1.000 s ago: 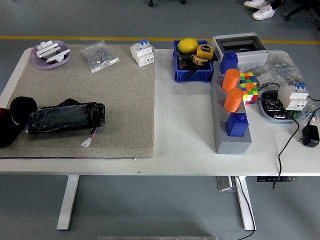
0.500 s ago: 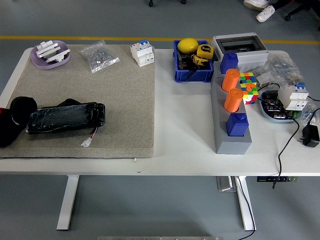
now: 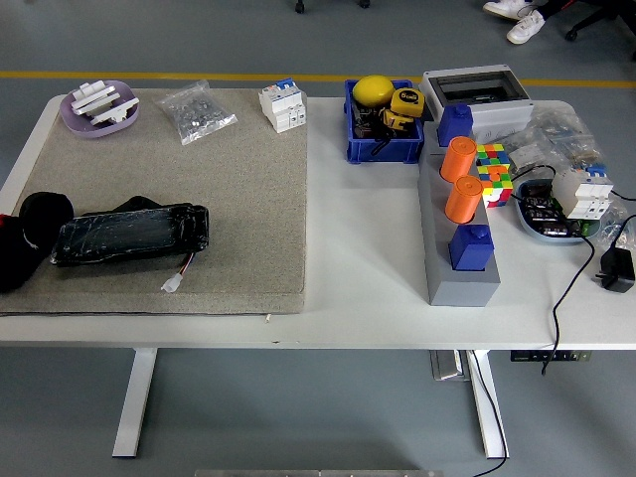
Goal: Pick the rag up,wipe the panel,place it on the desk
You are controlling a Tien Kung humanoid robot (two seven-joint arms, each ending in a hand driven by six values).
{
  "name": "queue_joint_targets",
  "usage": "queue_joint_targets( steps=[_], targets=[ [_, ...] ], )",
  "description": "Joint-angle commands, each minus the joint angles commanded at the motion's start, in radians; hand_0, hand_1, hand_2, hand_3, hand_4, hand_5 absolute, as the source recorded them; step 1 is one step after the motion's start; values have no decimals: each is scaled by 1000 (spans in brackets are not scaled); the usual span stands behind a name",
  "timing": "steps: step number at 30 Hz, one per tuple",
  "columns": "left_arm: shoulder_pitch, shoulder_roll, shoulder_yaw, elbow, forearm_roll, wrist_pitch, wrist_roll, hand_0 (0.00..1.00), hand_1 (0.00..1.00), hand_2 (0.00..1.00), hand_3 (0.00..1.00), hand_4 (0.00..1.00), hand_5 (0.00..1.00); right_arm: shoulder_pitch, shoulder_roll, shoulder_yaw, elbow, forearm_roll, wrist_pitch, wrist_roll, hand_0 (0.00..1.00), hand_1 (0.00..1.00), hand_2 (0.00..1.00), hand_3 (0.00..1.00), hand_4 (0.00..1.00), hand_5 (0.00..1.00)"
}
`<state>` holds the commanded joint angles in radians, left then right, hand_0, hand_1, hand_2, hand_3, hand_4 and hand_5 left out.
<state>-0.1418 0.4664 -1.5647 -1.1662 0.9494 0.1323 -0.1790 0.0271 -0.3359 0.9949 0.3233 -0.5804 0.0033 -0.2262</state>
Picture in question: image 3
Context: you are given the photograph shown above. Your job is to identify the black power adapter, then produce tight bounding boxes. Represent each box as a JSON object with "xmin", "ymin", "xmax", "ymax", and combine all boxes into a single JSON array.
[{"xmin": 594, "ymin": 246, "xmax": 636, "ymax": 293}]

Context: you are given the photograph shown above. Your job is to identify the orange cylinder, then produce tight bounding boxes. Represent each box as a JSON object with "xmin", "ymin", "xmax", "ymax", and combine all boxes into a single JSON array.
[
  {"xmin": 444, "ymin": 175, "xmax": 484, "ymax": 225},
  {"xmin": 440, "ymin": 136, "xmax": 479, "ymax": 184}
]

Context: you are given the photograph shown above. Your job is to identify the grey holder block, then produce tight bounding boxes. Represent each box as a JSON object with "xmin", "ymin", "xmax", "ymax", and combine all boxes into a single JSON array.
[{"xmin": 416, "ymin": 143, "xmax": 502, "ymax": 308}]

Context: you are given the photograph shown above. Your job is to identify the small clear bag of parts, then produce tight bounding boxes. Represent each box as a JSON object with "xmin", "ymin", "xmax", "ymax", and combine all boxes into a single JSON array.
[{"xmin": 590, "ymin": 188, "xmax": 636, "ymax": 252}]

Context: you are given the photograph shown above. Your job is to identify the dark electronic parts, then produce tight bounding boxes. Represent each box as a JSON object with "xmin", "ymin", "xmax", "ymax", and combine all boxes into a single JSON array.
[{"xmin": 521, "ymin": 182, "xmax": 585, "ymax": 236}]

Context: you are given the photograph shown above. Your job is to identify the black display panel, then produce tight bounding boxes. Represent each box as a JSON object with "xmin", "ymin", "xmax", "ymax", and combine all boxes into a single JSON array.
[{"xmin": 49, "ymin": 196, "xmax": 211, "ymax": 268}]

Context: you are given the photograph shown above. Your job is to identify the grey metal control box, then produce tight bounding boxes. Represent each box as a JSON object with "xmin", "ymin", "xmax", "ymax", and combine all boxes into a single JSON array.
[{"xmin": 429, "ymin": 350, "xmax": 471, "ymax": 383}]

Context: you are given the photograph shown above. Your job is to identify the large clear bag of parts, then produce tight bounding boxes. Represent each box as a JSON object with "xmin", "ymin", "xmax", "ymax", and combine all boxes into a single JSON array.
[{"xmin": 506, "ymin": 104, "xmax": 610, "ymax": 175}]

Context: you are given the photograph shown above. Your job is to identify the blue block with knob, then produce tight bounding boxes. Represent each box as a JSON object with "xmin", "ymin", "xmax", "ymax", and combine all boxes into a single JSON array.
[
  {"xmin": 448, "ymin": 224, "xmax": 497, "ymax": 273},
  {"xmin": 436, "ymin": 102, "xmax": 474, "ymax": 148}
]

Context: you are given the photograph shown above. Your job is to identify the grey enclosure box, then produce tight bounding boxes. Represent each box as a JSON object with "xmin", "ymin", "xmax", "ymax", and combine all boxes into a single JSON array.
[{"xmin": 420, "ymin": 64, "xmax": 536, "ymax": 143}]

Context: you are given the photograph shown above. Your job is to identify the purple tray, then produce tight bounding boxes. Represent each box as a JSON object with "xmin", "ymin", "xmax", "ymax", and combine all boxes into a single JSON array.
[{"xmin": 59, "ymin": 79, "xmax": 141, "ymax": 139}]

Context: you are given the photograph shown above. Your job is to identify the yellow round object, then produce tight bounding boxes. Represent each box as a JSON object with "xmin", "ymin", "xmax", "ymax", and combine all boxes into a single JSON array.
[{"xmin": 352, "ymin": 74, "xmax": 397, "ymax": 109}]

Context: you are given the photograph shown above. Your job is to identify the person's leg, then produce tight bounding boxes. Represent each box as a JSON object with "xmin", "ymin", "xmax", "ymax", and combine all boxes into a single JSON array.
[{"xmin": 526, "ymin": 0, "xmax": 570, "ymax": 22}]

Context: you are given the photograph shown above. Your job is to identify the clear bag of screws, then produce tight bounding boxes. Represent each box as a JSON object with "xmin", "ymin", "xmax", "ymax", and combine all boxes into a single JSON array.
[{"xmin": 152, "ymin": 79, "xmax": 239, "ymax": 146}]

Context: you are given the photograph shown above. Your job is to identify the grey-brown mat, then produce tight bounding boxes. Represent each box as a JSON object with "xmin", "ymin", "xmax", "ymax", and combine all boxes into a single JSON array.
[{"xmin": 0, "ymin": 87, "xmax": 309, "ymax": 316}]

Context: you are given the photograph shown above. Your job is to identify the white circuit breaker blue lever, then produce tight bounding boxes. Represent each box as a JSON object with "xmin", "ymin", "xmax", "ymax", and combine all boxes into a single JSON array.
[
  {"xmin": 257, "ymin": 77, "xmax": 308, "ymax": 134},
  {"xmin": 551, "ymin": 163, "xmax": 616, "ymax": 221}
]

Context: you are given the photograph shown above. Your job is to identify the red wire with white connector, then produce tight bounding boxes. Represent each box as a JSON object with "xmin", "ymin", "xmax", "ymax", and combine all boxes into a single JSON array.
[{"xmin": 161, "ymin": 250, "xmax": 198, "ymax": 293}]

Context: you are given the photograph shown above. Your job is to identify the blue plastic bin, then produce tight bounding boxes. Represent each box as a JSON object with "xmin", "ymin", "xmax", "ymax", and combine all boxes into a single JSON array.
[{"xmin": 343, "ymin": 79, "xmax": 426, "ymax": 165}]

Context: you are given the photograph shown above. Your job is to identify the black adapter cord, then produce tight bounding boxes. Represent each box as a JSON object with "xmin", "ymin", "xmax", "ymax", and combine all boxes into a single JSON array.
[{"xmin": 608, "ymin": 214, "xmax": 636, "ymax": 249}]

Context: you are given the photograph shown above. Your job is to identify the multicolour puzzle cube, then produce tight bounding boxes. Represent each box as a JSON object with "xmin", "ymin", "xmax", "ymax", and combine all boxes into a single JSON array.
[{"xmin": 475, "ymin": 142, "xmax": 516, "ymax": 209}]

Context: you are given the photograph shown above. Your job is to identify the person's foot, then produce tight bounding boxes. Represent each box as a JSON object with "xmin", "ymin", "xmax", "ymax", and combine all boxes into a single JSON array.
[
  {"xmin": 482, "ymin": 0, "xmax": 526, "ymax": 20},
  {"xmin": 506, "ymin": 9, "xmax": 547, "ymax": 45}
]

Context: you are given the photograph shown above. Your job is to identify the black office chair base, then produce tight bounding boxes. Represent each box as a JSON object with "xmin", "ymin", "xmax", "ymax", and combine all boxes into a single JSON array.
[{"xmin": 564, "ymin": 0, "xmax": 636, "ymax": 42}]

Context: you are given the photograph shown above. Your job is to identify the light blue tray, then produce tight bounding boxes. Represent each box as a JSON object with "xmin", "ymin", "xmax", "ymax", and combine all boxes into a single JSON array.
[{"xmin": 513, "ymin": 178, "xmax": 602, "ymax": 245}]

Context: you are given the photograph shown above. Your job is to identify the white table leg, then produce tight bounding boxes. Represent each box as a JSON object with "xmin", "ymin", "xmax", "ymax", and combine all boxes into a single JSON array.
[
  {"xmin": 466, "ymin": 350, "xmax": 511, "ymax": 460},
  {"xmin": 111, "ymin": 347, "xmax": 159, "ymax": 458}
]

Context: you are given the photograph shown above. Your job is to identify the dark brown part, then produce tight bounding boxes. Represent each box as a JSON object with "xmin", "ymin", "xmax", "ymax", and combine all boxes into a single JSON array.
[{"xmin": 353, "ymin": 106, "xmax": 384, "ymax": 140}]

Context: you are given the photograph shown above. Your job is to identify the black rag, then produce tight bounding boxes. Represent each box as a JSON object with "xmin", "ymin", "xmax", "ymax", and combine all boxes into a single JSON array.
[{"xmin": 0, "ymin": 191, "xmax": 76, "ymax": 294}]

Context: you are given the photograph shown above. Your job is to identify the long black cable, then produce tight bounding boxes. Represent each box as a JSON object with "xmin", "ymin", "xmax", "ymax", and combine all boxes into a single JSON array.
[{"xmin": 510, "ymin": 165, "xmax": 596, "ymax": 377}]

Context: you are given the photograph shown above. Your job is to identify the black table control panel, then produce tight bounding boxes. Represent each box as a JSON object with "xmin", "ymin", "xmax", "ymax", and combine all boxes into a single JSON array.
[{"xmin": 510, "ymin": 350, "xmax": 592, "ymax": 363}]

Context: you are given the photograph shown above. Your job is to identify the yellow black tape measure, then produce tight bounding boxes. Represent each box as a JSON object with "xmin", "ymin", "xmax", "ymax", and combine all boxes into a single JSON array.
[{"xmin": 380, "ymin": 87, "xmax": 427, "ymax": 134}]

